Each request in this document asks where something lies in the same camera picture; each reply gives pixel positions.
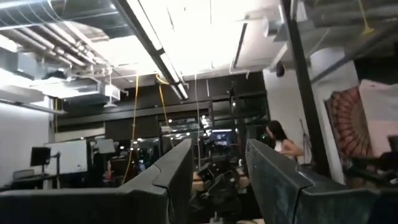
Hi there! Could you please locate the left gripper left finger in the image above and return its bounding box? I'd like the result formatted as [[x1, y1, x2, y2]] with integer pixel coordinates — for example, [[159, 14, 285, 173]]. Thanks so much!
[[0, 138, 194, 224]]

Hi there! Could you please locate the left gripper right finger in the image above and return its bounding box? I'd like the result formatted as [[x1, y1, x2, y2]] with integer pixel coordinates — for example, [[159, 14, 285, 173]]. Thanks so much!
[[244, 138, 398, 224]]

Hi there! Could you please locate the person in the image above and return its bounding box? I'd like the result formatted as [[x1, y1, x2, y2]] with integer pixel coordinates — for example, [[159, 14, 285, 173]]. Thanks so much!
[[265, 119, 304, 163]]

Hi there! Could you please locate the white whiteboard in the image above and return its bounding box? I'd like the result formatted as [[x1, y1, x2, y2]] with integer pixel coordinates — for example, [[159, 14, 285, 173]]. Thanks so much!
[[45, 139, 88, 175]]

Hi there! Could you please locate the black computer monitor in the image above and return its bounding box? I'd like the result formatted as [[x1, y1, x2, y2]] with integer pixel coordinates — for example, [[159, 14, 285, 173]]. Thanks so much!
[[30, 146, 52, 167]]

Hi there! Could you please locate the long ceiling light strip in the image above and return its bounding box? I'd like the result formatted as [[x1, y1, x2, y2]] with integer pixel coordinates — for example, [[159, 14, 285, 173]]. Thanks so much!
[[123, 0, 190, 101]]

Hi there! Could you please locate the yellow hanging cable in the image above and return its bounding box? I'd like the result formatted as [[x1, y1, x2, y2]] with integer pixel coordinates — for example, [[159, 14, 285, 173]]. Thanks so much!
[[155, 73, 171, 129], [121, 74, 140, 185]]

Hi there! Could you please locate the red patterned wall tapestry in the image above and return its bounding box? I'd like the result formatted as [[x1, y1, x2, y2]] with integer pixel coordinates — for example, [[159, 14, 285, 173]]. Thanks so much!
[[323, 85, 374, 162]]

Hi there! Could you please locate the black metal post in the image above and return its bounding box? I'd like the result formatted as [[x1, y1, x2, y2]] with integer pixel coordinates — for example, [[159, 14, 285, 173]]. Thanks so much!
[[280, 0, 331, 177]]

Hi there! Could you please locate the silver ceiling air duct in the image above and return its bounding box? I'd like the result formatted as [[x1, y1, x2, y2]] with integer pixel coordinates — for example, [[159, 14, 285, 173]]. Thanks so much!
[[0, 0, 121, 103]]

